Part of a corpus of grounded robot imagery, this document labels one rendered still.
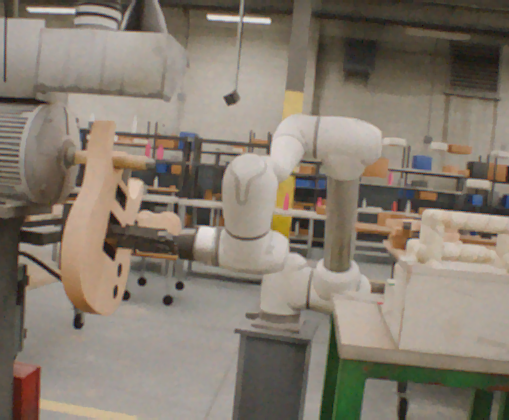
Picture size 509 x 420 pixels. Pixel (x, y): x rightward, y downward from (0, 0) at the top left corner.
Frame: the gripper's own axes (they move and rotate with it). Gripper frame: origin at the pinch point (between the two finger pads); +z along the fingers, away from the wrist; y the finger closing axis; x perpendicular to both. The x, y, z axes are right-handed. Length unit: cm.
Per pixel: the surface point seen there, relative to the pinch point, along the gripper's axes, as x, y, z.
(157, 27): 51, -14, -4
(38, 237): 1.4, 13.1, 26.2
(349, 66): 681, 839, -101
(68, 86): 25.3, -24.8, 8.9
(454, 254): 3, -2, -79
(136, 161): 17.5, -5.9, -3.5
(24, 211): 3.3, -2.0, 23.6
